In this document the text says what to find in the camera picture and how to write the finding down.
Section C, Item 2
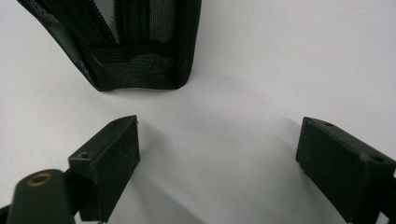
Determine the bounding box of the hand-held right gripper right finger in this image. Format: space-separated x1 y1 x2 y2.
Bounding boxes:
295 116 396 224

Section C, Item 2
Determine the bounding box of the black mesh zipper pouch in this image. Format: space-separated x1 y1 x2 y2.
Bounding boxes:
17 0 203 92

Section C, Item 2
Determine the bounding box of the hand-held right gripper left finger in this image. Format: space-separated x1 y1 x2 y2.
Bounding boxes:
67 115 141 224

